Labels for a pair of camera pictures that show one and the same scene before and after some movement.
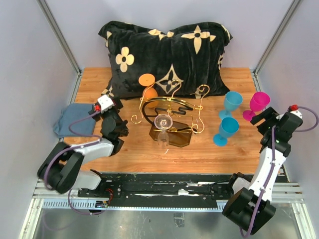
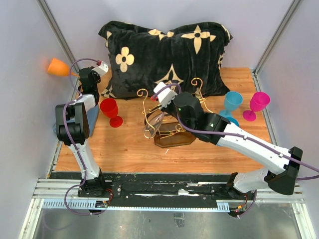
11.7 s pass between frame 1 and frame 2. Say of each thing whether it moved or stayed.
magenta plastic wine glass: stayed
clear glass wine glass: moved
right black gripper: moved
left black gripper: moved
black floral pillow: stayed
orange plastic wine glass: moved
